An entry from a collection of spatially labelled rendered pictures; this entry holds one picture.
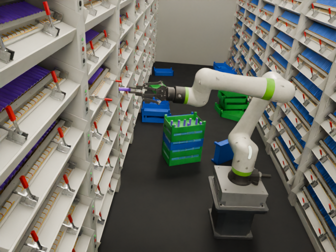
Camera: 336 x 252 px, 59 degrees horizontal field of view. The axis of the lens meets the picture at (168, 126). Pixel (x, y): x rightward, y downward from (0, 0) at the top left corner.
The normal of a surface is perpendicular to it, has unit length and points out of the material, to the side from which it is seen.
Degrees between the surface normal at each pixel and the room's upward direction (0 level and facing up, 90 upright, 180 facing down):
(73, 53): 90
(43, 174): 22
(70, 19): 90
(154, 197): 0
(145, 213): 0
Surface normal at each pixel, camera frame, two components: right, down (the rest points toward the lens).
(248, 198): 0.04, 0.47
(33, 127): 0.44, -0.79
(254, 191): 0.09, -0.89
